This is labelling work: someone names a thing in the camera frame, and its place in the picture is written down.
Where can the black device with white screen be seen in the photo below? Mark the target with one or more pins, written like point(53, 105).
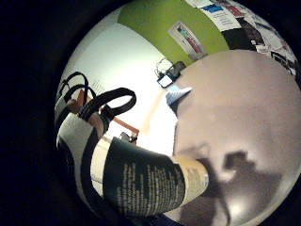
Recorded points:
point(171, 75)

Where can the white poster with blue header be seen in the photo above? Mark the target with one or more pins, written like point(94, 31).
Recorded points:
point(223, 15)

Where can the blue and white small packet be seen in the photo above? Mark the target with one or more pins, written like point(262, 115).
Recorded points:
point(176, 94)

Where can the orange bar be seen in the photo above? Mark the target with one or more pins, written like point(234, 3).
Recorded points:
point(127, 125)

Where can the dark-labelled cream cylindrical container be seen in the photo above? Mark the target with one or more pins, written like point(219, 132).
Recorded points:
point(141, 182)

